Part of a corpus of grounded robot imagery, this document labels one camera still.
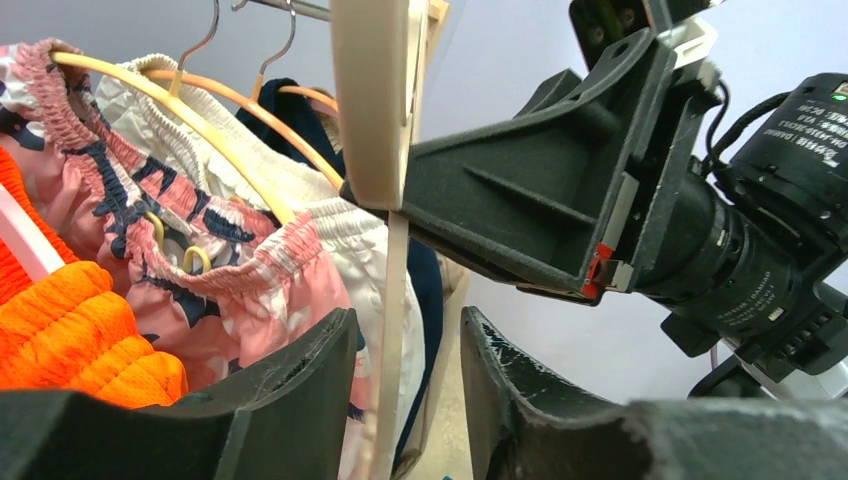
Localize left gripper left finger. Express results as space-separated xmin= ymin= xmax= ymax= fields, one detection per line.
xmin=1 ymin=309 xmax=358 ymax=479

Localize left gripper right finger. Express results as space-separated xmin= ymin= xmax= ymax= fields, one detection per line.
xmin=461 ymin=307 xmax=847 ymax=479

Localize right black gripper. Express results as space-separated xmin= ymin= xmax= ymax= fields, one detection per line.
xmin=341 ymin=0 xmax=727 ymax=307

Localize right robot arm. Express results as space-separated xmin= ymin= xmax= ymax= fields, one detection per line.
xmin=398 ymin=1 xmax=847 ymax=399

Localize beige shorts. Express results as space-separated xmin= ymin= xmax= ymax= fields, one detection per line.
xmin=392 ymin=254 xmax=473 ymax=480

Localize pink patterned shorts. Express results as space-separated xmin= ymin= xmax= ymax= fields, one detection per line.
xmin=1 ymin=39 xmax=371 ymax=479

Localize navy blue shorts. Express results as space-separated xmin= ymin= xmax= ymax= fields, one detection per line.
xmin=236 ymin=78 xmax=444 ymax=465

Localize orange wooden hanger navy shorts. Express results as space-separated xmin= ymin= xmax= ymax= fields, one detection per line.
xmin=278 ymin=85 xmax=339 ymax=117

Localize pink hanger under orange shorts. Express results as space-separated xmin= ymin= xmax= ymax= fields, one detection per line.
xmin=1 ymin=186 xmax=65 ymax=282

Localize white shorts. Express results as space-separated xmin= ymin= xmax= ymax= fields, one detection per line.
xmin=95 ymin=77 xmax=425 ymax=453

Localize wooden clothes rack frame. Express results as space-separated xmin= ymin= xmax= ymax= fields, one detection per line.
xmin=427 ymin=0 xmax=450 ymax=40

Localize metal hanging rail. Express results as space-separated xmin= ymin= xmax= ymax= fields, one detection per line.
xmin=250 ymin=0 xmax=330 ymax=22

